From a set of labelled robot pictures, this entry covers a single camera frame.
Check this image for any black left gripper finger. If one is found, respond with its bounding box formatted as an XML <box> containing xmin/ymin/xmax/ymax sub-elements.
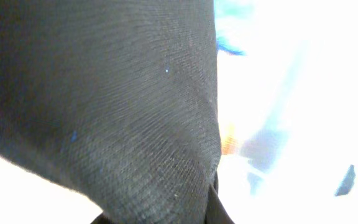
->
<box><xmin>204</xmin><ymin>172</ymin><xmax>234</xmax><ymax>224</ymax></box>

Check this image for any black cloth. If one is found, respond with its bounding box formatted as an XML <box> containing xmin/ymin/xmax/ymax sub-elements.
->
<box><xmin>0</xmin><ymin>0</ymin><xmax>221</xmax><ymax>223</ymax></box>

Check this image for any sparkly blue garment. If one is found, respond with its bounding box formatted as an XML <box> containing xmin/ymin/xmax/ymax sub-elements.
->
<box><xmin>214</xmin><ymin>0</ymin><xmax>254</xmax><ymax>55</ymax></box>

